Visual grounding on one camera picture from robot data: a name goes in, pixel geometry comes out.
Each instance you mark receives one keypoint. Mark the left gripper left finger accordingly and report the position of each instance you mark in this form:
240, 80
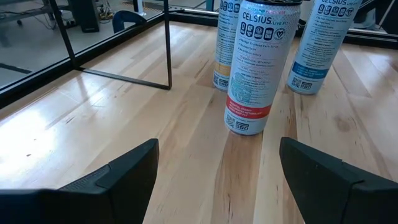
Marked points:
93, 202

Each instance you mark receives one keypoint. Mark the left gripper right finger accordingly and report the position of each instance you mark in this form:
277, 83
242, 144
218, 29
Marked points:
342, 199

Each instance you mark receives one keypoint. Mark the blue band Celsius can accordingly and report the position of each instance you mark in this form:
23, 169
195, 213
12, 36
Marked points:
320, 46

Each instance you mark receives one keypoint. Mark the Celsius Tropical Vibe can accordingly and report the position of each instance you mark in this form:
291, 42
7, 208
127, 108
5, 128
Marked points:
225, 46

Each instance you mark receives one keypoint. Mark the black tower box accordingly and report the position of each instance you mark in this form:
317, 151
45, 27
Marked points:
84, 15

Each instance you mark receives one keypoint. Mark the blue curved foot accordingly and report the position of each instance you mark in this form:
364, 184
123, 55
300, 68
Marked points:
124, 14

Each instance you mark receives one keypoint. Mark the black aluminium table frame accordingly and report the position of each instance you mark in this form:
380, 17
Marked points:
31, 85

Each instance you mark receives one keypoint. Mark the black metal frame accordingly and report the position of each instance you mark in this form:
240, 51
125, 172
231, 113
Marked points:
168, 46

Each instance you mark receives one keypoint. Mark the grey rolling cart frame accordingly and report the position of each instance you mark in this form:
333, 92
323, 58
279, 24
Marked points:
31, 12

